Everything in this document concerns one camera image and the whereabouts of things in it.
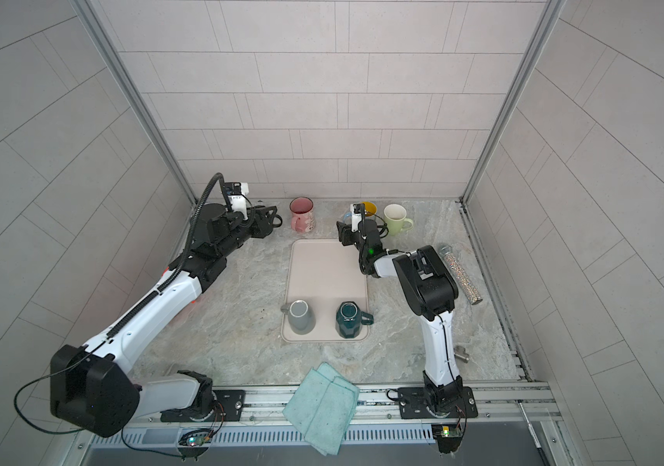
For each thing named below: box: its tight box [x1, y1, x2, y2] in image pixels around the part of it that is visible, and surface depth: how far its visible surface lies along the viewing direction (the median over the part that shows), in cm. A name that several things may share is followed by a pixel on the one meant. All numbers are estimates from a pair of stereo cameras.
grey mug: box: [280, 299, 317, 335], surface depth 80 cm
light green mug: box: [383, 203, 414, 236], surface depth 103 cm
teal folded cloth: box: [282, 362, 361, 457], surface depth 72 cm
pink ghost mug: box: [289, 196, 316, 234], surface depth 104 cm
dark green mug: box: [335, 300, 374, 339], surface depth 79 cm
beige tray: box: [280, 238, 369, 343], surface depth 93 cm
